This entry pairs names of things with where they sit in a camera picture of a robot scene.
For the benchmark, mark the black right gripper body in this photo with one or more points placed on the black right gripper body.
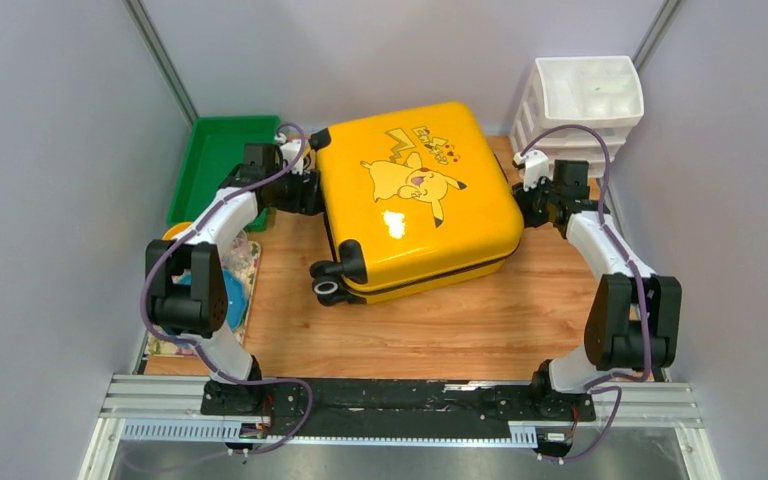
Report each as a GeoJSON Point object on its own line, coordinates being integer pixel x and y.
{"type": "Point", "coordinates": [533, 202]}

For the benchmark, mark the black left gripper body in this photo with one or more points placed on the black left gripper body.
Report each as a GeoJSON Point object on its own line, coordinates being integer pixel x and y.
{"type": "Point", "coordinates": [290, 192]}

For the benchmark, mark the yellow Pikachu hard-shell suitcase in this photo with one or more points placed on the yellow Pikachu hard-shell suitcase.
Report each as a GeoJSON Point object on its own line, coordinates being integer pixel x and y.
{"type": "Point", "coordinates": [413, 200]}

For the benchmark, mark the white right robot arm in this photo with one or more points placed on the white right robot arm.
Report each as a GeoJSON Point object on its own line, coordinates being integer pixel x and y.
{"type": "Point", "coordinates": [632, 327]}

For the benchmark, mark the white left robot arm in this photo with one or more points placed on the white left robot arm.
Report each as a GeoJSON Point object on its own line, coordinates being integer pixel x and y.
{"type": "Point", "coordinates": [234, 372]}

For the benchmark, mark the clear plastic cup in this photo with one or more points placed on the clear plastic cup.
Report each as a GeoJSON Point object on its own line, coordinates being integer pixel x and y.
{"type": "Point", "coordinates": [238, 256]}

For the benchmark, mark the floral placemat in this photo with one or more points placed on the floral placemat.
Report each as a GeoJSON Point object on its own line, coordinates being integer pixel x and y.
{"type": "Point", "coordinates": [251, 265]}

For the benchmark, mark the green plastic tray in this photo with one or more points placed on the green plastic tray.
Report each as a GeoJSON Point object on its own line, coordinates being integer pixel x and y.
{"type": "Point", "coordinates": [216, 146]}

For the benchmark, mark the blue polka dot plate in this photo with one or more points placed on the blue polka dot plate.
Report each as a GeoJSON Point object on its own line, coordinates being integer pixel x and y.
{"type": "Point", "coordinates": [200, 310]}

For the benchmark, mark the white plastic drawer organizer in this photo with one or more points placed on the white plastic drawer organizer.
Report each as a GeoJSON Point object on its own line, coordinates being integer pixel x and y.
{"type": "Point", "coordinates": [603, 93]}

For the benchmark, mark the yellow bowl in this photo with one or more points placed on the yellow bowl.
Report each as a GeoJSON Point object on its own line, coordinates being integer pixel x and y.
{"type": "Point", "coordinates": [176, 231]}

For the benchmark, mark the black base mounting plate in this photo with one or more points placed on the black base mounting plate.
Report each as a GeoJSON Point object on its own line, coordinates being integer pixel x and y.
{"type": "Point", "coordinates": [402, 411]}

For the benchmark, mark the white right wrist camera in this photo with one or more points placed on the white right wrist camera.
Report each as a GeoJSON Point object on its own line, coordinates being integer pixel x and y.
{"type": "Point", "coordinates": [533, 167]}

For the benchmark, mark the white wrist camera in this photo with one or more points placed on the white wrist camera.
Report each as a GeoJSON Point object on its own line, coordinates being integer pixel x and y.
{"type": "Point", "coordinates": [533, 167]}
{"type": "Point", "coordinates": [295, 152]}

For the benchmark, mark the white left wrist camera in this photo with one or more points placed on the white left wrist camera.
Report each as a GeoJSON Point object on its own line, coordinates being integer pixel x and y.
{"type": "Point", "coordinates": [295, 152]}

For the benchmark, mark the aluminium frame rail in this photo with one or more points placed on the aluminium frame rail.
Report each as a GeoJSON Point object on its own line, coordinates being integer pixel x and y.
{"type": "Point", "coordinates": [166, 408]}

